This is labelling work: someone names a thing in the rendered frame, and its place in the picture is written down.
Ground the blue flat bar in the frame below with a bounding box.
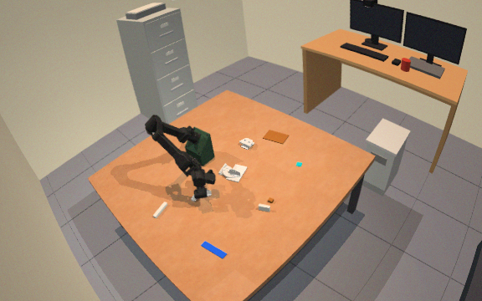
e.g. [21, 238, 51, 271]
[201, 241, 227, 259]

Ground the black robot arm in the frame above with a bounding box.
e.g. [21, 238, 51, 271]
[145, 115, 216, 187]

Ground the white flat bar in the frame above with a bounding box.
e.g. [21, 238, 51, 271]
[153, 202, 167, 218]

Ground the orange flat plate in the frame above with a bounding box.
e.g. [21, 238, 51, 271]
[263, 130, 289, 144]

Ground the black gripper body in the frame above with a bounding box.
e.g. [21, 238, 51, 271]
[194, 186, 207, 199]

